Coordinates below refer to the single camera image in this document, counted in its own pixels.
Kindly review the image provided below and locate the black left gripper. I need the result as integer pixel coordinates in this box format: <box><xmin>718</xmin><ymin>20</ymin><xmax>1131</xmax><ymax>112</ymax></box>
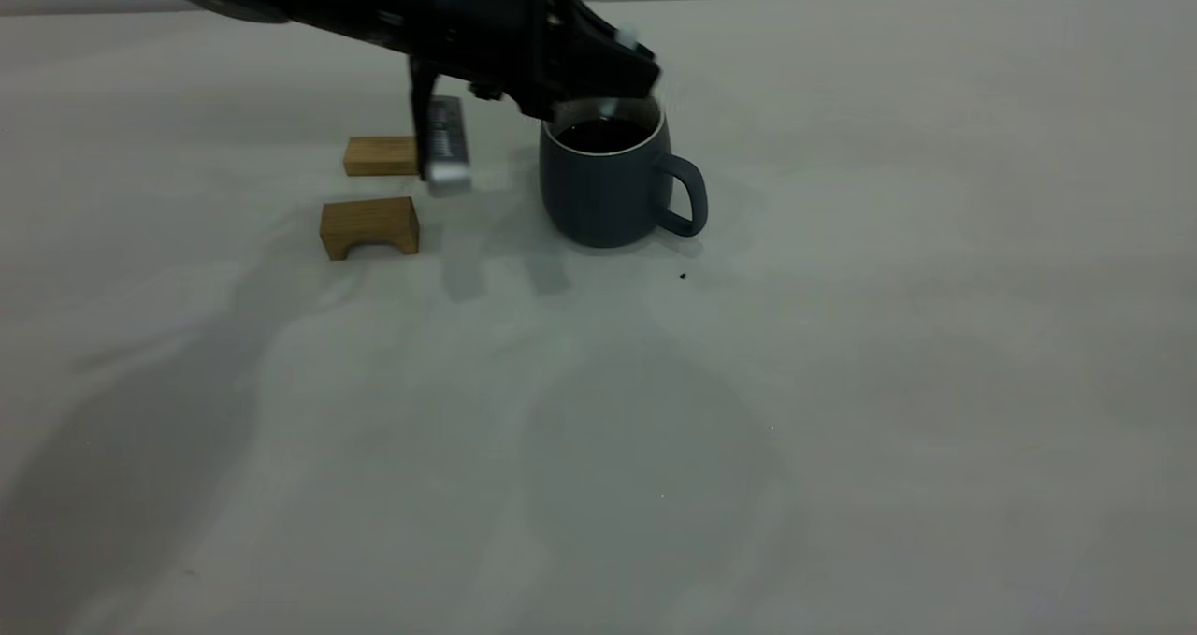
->
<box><xmin>374</xmin><ymin>0</ymin><xmax>663</xmax><ymax>120</ymax></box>

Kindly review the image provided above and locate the spoon with light blue handle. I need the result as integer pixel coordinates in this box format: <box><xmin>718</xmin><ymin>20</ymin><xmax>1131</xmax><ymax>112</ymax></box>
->
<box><xmin>598</xmin><ymin>23</ymin><xmax>643</xmax><ymax>118</ymax></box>

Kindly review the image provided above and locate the dark grey ceramic cup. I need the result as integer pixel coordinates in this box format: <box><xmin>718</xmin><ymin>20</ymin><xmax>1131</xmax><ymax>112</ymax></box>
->
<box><xmin>539</xmin><ymin>93</ymin><xmax>709</xmax><ymax>249</ymax></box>

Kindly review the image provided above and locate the black coffee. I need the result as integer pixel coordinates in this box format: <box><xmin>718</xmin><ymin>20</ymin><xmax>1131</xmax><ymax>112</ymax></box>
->
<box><xmin>557</xmin><ymin>117</ymin><xmax>653</xmax><ymax>154</ymax></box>

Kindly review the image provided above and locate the flat wooden block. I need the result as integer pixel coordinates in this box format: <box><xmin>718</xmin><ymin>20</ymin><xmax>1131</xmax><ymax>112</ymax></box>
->
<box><xmin>343</xmin><ymin>136</ymin><xmax>420</xmax><ymax>178</ymax></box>

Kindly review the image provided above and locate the arched wooden block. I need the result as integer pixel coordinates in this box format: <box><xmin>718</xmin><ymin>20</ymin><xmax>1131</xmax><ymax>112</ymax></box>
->
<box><xmin>320</xmin><ymin>196</ymin><xmax>420</xmax><ymax>262</ymax></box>

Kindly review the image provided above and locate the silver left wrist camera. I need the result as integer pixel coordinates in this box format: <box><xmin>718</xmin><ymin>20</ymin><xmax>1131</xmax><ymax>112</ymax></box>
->
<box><xmin>409</xmin><ymin>55</ymin><xmax>472</xmax><ymax>195</ymax></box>

